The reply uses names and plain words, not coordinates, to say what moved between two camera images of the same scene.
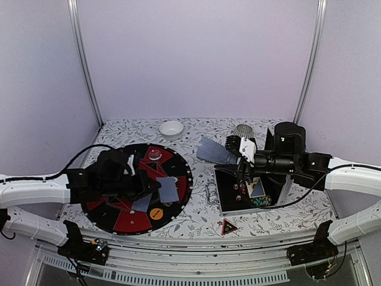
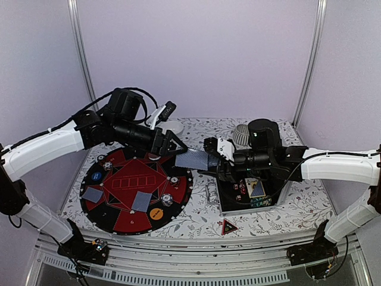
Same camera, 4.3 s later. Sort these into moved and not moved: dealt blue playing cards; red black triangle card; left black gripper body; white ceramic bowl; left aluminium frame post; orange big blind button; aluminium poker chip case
Moved: left black gripper body
Not moved: red black triangle card; white ceramic bowl; dealt blue playing cards; aluminium poker chip case; orange big blind button; left aluminium frame post
